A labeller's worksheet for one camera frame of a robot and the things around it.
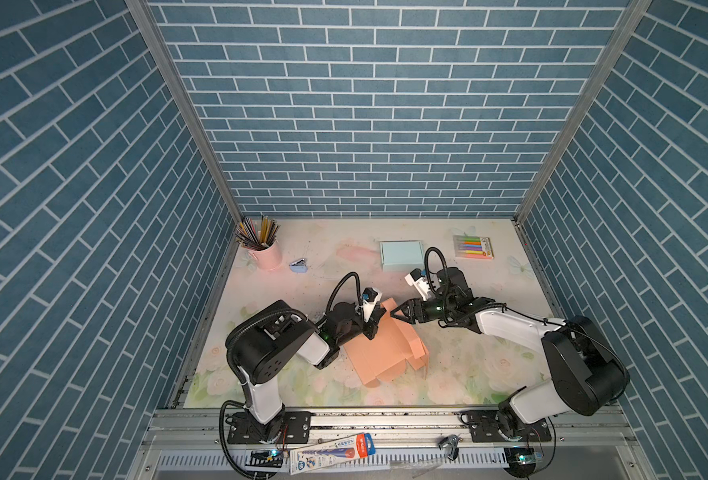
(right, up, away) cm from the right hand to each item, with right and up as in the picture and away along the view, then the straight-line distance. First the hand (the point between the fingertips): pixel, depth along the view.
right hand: (394, 311), depth 84 cm
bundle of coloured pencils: (-45, +22, +16) cm, 53 cm away
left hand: (-2, -1, +5) cm, 6 cm away
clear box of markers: (+34, +18, +29) cm, 48 cm away
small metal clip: (+13, -29, -13) cm, 34 cm away
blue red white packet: (-16, -30, -14) cm, 37 cm away
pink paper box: (+1, -10, +3) cm, 11 cm away
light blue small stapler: (-32, +11, +21) cm, 40 cm away
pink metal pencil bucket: (-42, +14, +18) cm, 47 cm away
